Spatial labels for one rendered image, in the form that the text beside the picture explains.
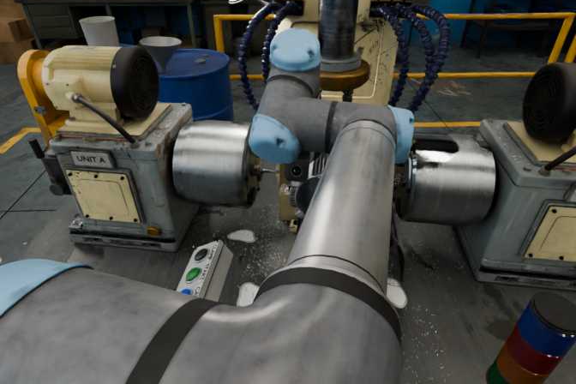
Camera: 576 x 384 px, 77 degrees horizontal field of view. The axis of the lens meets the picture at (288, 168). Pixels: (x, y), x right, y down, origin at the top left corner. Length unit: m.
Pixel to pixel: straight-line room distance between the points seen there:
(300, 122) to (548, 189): 0.68
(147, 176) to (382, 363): 0.88
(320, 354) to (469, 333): 0.88
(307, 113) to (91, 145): 0.68
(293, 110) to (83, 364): 0.38
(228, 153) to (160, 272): 0.41
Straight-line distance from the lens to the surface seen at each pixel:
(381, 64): 1.14
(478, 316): 1.10
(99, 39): 2.81
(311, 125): 0.48
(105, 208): 1.14
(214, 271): 0.73
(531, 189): 1.00
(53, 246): 1.35
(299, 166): 0.68
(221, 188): 0.97
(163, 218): 1.09
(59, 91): 1.04
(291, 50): 0.54
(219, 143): 0.96
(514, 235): 1.08
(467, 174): 0.97
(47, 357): 0.20
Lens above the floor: 1.62
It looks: 34 degrees down
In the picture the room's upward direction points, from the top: straight up
